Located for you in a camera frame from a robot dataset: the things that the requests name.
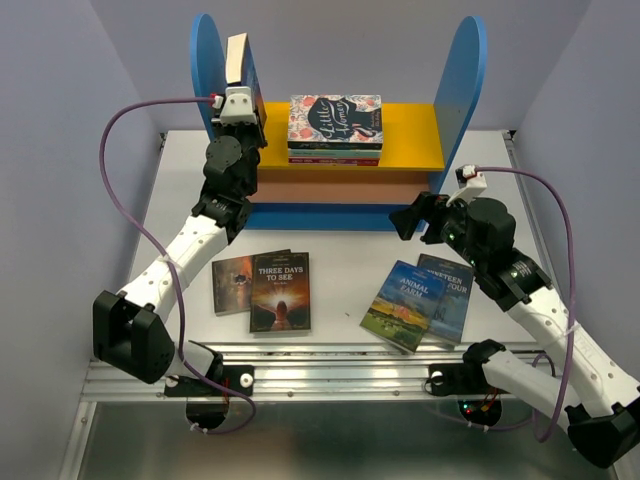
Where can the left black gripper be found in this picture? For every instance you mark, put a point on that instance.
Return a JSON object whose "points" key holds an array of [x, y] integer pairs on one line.
{"points": [[254, 129]]}

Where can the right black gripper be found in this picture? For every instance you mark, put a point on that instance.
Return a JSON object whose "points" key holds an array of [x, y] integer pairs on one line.
{"points": [[432, 207]]}

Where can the Jane Eyre blue book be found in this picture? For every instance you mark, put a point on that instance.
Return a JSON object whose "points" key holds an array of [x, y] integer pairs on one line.
{"points": [[240, 71]]}

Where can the Animal Farm book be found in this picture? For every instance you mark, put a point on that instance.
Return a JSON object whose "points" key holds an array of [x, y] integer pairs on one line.
{"points": [[401, 312]]}

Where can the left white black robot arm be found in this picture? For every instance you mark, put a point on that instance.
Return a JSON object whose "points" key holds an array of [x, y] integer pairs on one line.
{"points": [[129, 330]]}

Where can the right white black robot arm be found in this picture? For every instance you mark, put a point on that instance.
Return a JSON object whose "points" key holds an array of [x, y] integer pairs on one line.
{"points": [[599, 407]]}

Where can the red spine book in stack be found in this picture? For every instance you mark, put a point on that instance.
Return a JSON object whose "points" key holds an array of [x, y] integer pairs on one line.
{"points": [[360, 162]]}

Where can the green spine book in stack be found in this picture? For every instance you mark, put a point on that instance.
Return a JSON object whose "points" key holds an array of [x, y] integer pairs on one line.
{"points": [[335, 153]]}

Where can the blue yellow wooden bookshelf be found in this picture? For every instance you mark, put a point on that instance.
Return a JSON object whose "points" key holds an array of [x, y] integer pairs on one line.
{"points": [[420, 143]]}

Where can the Little Women floral book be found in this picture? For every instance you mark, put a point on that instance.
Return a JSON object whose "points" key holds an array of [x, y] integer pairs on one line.
{"points": [[335, 122]]}

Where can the Nineteen Eighty-Four blue book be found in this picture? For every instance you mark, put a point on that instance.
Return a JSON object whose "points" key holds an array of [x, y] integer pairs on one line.
{"points": [[448, 320]]}

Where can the dark brown book underneath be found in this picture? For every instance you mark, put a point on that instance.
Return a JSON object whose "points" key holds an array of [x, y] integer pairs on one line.
{"points": [[233, 282]]}

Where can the Three Days To See book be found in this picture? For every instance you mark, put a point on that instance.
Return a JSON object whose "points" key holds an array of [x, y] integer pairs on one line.
{"points": [[280, 297]]}

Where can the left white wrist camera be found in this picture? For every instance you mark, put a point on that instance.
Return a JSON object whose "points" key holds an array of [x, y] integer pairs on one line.
{"points": [[235, 106]]}

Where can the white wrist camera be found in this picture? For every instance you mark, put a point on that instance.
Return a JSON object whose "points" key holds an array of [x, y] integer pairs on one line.
{"points": [[235, 106], [471, 182]]}

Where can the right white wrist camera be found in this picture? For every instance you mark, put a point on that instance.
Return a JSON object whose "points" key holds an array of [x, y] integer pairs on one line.
{"points": [[471, 182]]}

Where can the aluminium rail frame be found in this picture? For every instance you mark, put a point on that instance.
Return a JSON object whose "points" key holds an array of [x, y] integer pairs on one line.
{"points": [[335, 403]]}

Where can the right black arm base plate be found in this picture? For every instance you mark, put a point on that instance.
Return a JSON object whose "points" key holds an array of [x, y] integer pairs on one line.
{"points": [[466, 378]]}

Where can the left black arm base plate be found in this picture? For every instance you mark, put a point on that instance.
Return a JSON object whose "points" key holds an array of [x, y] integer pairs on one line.
{"points": [[239, 378]]}

